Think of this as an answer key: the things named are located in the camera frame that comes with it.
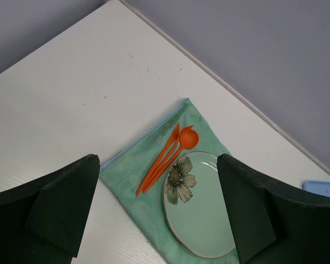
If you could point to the orange plastic fork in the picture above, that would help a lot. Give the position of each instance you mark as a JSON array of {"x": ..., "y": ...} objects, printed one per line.
[{"x": 170, "y": 146}]

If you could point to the green floral ceramic plate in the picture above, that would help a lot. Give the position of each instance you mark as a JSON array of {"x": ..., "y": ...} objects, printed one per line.
[{"x": 194, "y": 206}]

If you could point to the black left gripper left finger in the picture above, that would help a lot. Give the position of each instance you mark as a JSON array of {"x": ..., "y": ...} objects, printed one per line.
[{"x": 43, "y": 220}]

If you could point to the blue plastic tray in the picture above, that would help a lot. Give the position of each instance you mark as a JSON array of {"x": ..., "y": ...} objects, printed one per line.
[{"x": 317, "y": 187}]

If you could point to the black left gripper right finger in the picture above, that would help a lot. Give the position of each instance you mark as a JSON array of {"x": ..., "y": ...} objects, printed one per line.
[{"x": 271, "y": 221}]

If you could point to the orange plastic spoon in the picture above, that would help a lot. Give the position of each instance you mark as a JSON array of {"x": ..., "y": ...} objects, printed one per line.
[{"x": 187, "y": 140}]

